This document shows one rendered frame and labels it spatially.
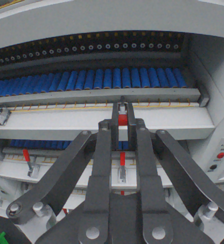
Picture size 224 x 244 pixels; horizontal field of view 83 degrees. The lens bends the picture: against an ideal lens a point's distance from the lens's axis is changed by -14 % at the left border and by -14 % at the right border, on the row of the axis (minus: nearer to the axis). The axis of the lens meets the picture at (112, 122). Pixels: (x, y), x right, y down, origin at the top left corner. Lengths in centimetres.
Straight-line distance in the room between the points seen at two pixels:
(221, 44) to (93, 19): 22
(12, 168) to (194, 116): 54
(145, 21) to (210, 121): 22
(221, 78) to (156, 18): 16
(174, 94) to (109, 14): 18
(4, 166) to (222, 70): 64
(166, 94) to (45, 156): 38
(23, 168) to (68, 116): 29
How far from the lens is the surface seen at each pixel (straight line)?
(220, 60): 31
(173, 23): 22
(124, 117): 20
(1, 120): 36
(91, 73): 35
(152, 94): 28
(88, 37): 36
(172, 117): 29
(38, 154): 48
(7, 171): 56
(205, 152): 36
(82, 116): 28
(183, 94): 30
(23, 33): 25
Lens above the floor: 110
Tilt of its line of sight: 36 degrees down
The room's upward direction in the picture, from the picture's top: 3 degrees counter-clockwise
